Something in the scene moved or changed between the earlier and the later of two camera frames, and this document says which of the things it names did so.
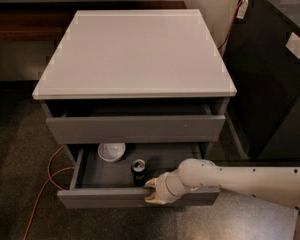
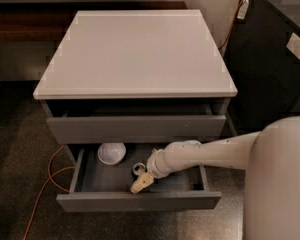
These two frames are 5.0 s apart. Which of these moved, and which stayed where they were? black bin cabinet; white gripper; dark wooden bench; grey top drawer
Moved: white gripper
Stayed: dark wooden bench; black bin cabinet; grey top drawer
